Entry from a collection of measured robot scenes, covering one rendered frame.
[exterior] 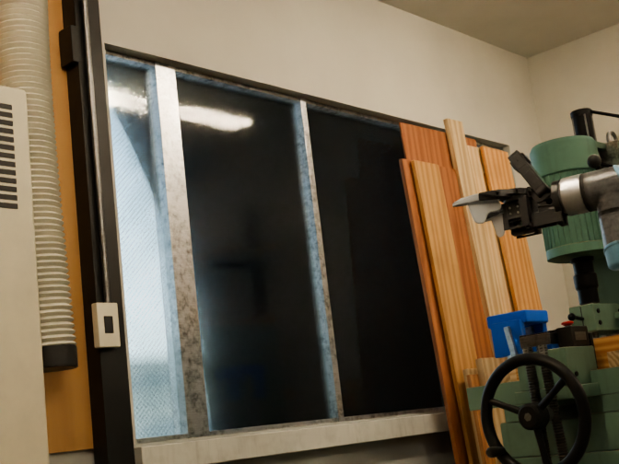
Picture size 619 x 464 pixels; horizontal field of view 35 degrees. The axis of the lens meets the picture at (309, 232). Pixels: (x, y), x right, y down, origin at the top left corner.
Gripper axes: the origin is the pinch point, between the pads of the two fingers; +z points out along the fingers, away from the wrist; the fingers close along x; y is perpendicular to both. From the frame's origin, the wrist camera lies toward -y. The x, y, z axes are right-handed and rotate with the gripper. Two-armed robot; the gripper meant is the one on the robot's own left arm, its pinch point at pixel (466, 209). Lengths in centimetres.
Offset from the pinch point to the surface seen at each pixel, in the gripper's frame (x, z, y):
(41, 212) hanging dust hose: -2, 121, -27
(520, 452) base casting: 65, 18, 43
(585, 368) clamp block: 55, -3, 26
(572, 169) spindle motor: 60, -6, -26
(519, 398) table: 52, 12, 31
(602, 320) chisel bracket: 71, -5, 12
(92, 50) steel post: 20, 126, -87
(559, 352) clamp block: 48, 0, 22
